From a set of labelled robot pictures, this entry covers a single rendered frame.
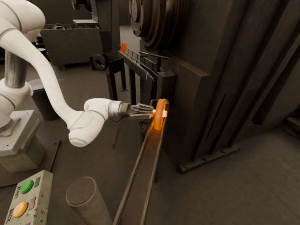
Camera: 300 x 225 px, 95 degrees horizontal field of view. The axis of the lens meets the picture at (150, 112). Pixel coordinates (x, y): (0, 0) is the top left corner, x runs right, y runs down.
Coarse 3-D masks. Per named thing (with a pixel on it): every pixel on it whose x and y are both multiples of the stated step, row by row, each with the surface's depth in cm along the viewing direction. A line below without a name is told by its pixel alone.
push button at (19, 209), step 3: (18, 204) 46; (21, 204) 45; (24, 204) 45; (18, 207) 45; (21, 207) 45; (24, 207) 45; (15, 210) 44; (18, 210) 44; (21, 210) 44; (24, 210) 44; (15, 213) 44; (18, 213) 43; (21, 213) 44; (15, 216) 43; (18, 216) 44
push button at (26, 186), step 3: (24, 183) 51; (27, 183) 50; (30, 183) 50; (24, 186) 50; (27, 186) 50; (30, 186) 50; (21, 189) 49; (24, 189) 49; (27, 189) 49; (21, 192) 49; (24, 192) 49
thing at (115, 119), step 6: (102, 54) 146; (108, 54) 146; (90, 60) 137; (108, 60) 150; (114, 60) 145; (120, 60) 135; (108, 66) 126; (114, 66) 132; (120, 66) 138; (102, 72) 136; (108, 72) 136; (114, 72) 134; (108, 78) 145; (114, 78) 148; (108, 84) 151; (114, 84) 152; (114, 90) 155; (114, 96) 159; (114, 120) 170
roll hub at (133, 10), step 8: (136, 0) 76; (144, 0) 70; (136, 8) 78; (144, 8) 72; (136, 16) 81; (144, 16) 74; (136, 24) 88; (144, 24) 77; (136, 32) 89; (144, 32) 82
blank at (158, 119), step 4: (160, 100) 66; (164, 100) 67; (160, 104) 64; (164, 104) 67; (156, 108) 63; (160, 108) 63; (164, 108) 72; (156, 112) 63; (160, 112) 62; (156, 116) 63; (160, 116) 62; (156, 120) 63; (160, 120) 63; (156, 124) 64; (160, 124) 64; (156, 128) 67; (160, 128) 67
